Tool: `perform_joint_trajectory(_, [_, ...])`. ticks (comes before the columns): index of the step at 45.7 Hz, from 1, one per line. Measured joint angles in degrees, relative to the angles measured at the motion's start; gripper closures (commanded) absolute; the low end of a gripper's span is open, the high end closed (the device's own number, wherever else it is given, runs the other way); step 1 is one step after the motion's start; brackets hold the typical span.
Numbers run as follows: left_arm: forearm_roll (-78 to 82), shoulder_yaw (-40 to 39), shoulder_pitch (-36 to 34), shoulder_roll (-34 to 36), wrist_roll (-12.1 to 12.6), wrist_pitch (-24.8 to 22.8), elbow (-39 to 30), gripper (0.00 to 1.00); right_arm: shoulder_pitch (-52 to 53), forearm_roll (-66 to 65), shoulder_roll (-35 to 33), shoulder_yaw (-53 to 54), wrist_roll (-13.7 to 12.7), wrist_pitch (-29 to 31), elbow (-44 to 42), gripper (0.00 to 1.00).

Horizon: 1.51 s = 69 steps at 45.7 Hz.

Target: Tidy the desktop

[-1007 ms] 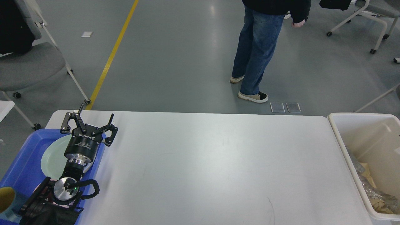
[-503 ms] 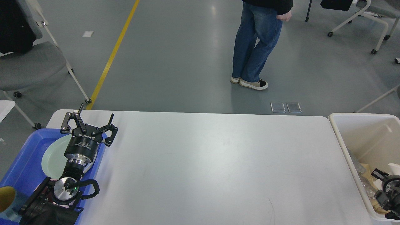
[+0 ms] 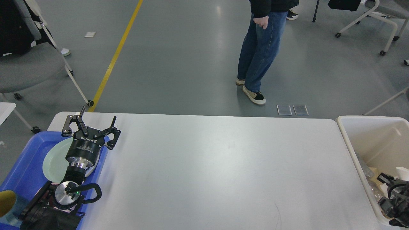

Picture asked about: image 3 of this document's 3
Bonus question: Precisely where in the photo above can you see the white paper cup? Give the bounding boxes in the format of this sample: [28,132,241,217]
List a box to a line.
[393,166,409,193]

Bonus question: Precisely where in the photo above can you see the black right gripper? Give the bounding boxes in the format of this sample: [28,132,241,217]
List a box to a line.
[376,172,409,228]

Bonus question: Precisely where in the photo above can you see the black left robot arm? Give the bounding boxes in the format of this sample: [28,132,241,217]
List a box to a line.
[19,107,121,230]

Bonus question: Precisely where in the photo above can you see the white office chair right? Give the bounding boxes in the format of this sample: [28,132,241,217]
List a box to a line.
[313,0,409,57]

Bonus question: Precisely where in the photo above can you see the dark blue mug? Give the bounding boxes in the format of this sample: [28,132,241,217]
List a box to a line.
[0,190,29,227]

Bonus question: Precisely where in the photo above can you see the clear floor plate right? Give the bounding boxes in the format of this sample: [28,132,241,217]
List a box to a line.
[293,105,309,116]

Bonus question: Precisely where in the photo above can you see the white office chair left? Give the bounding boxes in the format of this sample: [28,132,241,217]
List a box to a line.
[0,0,94,134]

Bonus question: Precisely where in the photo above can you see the black jacket on chair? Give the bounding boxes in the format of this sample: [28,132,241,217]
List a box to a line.
[0,0,55,56]

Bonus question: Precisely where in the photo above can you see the aluminium foil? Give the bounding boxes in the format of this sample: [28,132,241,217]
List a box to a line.
[355,152,385,203]

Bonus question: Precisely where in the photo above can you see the green plate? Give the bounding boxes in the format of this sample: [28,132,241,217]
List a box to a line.
[42,138,99,183]

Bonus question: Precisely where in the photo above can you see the white floor tag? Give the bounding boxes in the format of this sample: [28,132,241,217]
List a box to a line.
[84,31,96,38]

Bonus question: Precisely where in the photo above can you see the clear floor plate left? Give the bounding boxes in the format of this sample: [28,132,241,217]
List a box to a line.
[277,104,292,116]

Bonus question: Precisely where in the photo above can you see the clear floor plate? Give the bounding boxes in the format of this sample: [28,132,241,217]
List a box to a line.
[277,104,292,116]
[293,105,309,116]

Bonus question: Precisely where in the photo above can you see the person in dark jeans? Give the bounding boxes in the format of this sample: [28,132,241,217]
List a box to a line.
[286,9,298,20]

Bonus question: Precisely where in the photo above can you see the seated person at left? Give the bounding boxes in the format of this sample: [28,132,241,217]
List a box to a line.
[60,48,71,57]

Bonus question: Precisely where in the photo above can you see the person in blue jeans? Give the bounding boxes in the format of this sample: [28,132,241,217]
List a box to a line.
[236,0,299,105]

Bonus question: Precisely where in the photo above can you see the white plastic bin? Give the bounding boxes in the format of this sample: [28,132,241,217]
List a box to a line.
[336,116,409,230]

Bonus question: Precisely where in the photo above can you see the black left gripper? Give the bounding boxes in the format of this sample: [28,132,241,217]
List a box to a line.
[61,106,121,168]

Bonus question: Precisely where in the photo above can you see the blue plastic tray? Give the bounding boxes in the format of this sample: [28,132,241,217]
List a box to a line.
[1,132,108,230]

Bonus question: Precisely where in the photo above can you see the white office chair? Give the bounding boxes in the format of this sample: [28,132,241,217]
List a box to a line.
[0,0,94,134]
[313,0,409,57]

